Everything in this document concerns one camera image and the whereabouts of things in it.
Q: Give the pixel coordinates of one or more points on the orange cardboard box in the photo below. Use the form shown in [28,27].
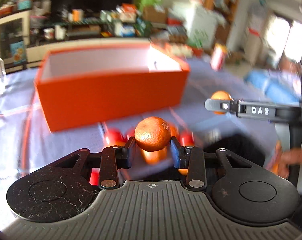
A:
[85,85]

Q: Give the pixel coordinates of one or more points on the white tv cabinet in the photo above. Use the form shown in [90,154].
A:
[36,52]

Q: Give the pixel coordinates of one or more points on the large orange tangerine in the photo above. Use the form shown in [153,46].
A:
[152,134]

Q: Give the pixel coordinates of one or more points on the red cherry tomato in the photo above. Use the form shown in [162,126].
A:
[114,137]
[186,138]

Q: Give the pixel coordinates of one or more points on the brown cardboard box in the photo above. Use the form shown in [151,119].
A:
[155,13]

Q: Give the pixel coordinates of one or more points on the lone orange tangerine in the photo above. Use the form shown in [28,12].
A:
[221,95]

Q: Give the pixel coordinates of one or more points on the orange tangerine under gripper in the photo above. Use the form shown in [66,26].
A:
[153,158]

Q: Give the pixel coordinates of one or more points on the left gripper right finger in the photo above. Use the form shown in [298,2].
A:
[191,158]

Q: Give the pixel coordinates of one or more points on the pink yellow-lidded canister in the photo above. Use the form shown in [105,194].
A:
[218,56]

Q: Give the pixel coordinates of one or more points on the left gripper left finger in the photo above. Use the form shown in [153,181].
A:
[114,157]

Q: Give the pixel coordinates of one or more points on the person's right hand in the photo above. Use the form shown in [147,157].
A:
[283,159]

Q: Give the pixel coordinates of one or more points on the white glass-door side cabinet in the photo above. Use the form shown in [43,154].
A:
[14,38]

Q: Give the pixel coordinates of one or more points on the wooden shelf unit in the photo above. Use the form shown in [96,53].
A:
[226,8]

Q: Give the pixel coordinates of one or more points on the plaid blue tablecloth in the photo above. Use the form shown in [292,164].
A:
[26,143]

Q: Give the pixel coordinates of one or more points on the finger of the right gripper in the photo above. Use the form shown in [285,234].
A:
[215,105]

